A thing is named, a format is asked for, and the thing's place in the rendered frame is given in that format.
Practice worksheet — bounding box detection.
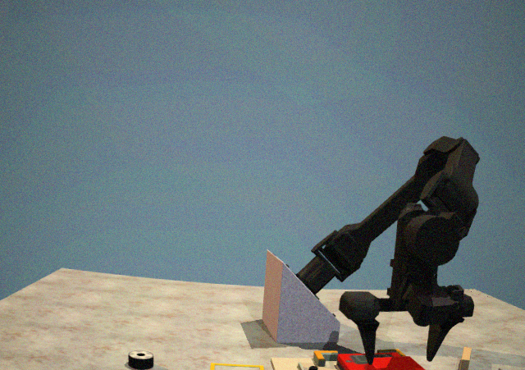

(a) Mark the orange flat bar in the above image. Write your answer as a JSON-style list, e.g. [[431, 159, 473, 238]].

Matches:
[[459, 347, 472, 370]]

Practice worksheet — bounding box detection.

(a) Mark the black toy tyre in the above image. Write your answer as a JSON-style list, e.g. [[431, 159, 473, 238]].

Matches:
[[128, 350, 154, 370]]

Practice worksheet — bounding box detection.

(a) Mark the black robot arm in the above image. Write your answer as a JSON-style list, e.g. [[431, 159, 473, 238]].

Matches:
[[294, 136, 480, 327]]

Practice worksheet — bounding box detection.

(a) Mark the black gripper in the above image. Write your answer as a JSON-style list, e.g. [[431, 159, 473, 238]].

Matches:
[[338, 254, 474, 365]]

